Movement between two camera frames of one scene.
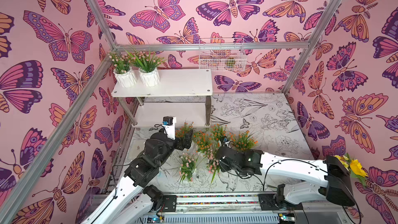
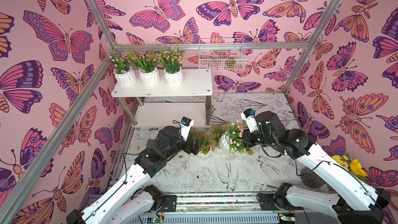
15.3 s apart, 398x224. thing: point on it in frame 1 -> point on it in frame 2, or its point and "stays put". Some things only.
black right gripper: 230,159 -> 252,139
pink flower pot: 187,166 -> 232,140
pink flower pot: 124,73 stays put
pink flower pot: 212,164 -> 172,60
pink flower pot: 147,63 stays put
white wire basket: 222,54 stays put
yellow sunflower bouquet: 354,167 stays put
